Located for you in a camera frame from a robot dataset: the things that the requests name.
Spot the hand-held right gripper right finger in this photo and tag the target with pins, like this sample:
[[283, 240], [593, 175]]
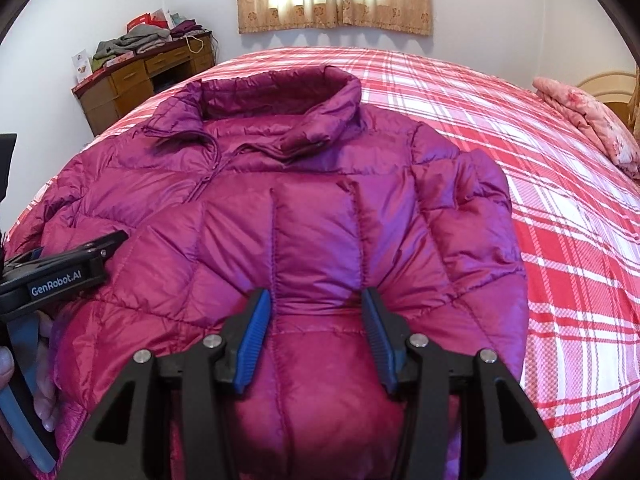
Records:
[[377, 340]]

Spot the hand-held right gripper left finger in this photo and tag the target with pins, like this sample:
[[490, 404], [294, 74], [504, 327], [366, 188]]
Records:
[[250, 340]]

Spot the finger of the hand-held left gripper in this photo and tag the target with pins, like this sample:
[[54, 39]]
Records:
[[95, 251]]

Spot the magenta quilted down jacket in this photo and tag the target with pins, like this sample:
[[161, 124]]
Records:
[[310, 200]]

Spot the grey clothes pile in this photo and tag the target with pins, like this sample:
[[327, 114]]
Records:
[[135, 37]]

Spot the purple folded clothes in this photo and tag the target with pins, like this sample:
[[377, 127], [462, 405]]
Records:
[[185, 27]]

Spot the person's left hand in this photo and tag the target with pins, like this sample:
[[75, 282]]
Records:
[[46, 370]]

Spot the brown wooden desk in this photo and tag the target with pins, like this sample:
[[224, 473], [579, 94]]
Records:
[[135, 76]]

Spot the white printed card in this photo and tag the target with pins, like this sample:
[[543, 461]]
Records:
[[82, 66]]

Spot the green cloth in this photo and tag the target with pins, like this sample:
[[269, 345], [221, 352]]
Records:
[[98, 62]]

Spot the bed with red plaid sheet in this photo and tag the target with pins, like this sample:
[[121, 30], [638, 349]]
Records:
[[560, 220]]

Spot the red cardboard box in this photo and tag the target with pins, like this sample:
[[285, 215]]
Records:
[[140, 22]]

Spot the pink pillow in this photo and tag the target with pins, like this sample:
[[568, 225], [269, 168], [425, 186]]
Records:
[[595, 115]]

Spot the beige wooden headboard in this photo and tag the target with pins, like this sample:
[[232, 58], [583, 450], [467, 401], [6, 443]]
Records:
[[610, 87]]

